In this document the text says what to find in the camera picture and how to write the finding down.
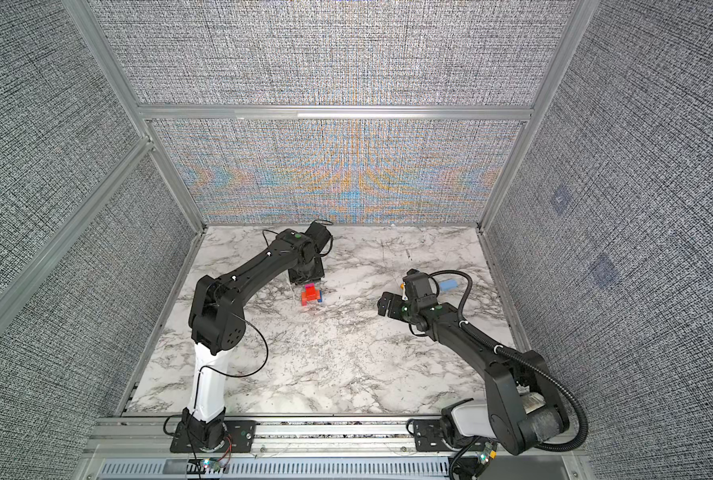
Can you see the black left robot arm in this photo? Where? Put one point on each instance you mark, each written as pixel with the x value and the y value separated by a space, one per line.
pixel 218 322

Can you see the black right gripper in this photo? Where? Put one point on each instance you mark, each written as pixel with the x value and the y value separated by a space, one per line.
pixel 394 309

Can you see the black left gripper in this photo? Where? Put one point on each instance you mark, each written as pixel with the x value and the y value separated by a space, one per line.
pixel 320 274

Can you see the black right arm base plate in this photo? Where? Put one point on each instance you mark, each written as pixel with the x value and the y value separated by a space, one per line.
pixel 428 436

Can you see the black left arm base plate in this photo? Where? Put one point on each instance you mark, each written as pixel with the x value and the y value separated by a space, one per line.
pixel 236 436

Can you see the grey vented cable tray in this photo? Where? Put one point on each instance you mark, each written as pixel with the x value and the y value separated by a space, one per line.
pixel 279 468

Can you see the light blue wood block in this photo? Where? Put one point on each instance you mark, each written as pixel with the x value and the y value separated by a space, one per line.
pixel 448 284

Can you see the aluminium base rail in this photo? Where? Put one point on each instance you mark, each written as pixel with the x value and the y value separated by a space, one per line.
pixel 276 436

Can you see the orange wood block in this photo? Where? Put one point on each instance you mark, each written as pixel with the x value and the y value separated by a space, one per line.
pixel 304 298

